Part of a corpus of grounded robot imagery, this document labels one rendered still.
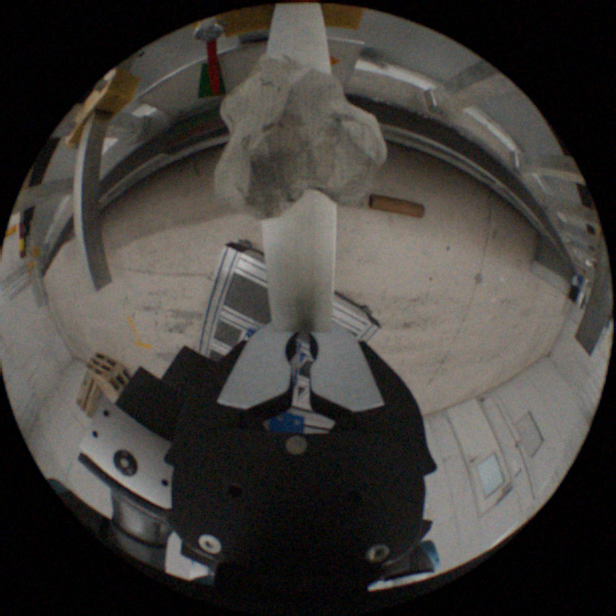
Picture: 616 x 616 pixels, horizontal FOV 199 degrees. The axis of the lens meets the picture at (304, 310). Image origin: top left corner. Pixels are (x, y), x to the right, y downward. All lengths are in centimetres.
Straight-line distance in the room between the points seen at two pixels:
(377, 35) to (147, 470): 75
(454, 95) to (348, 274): 93
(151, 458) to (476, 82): 56
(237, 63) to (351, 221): 86
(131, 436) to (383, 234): 111
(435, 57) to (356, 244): 91
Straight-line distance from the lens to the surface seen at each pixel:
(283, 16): 18
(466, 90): 33
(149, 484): 26
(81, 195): 27
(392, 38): 52
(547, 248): 275
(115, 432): 28
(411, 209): 100
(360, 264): 101
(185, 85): 31
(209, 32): 22
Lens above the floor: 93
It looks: 60 degrees down
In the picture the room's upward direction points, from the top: 178 degrees counter-clockwise
